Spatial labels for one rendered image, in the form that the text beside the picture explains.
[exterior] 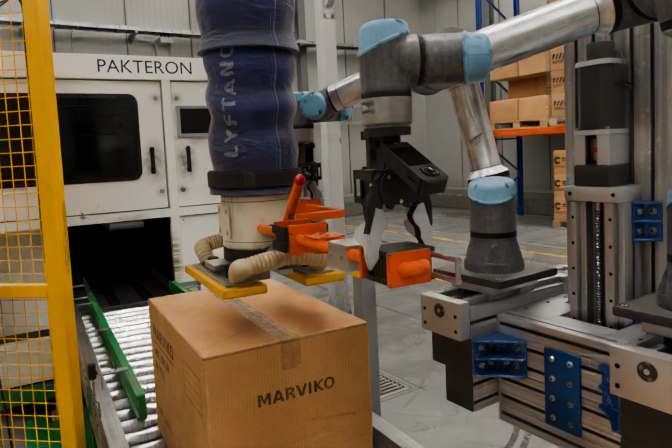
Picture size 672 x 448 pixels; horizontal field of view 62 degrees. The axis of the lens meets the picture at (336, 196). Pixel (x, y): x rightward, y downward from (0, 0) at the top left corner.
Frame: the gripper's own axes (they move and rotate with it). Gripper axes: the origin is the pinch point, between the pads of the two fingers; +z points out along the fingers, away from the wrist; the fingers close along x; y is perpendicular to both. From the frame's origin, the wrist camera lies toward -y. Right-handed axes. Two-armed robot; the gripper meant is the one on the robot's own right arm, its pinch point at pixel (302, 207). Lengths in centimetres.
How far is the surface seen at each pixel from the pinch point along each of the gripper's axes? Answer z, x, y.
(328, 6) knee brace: -132, 137, -223
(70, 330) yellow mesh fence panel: 32, -67, -23
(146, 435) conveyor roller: 65, -49, -13
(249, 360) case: 28, -36, 46
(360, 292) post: 30.6, 21.0, -2.0
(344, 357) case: 32, -13, 46
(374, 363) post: 56, 25, -2
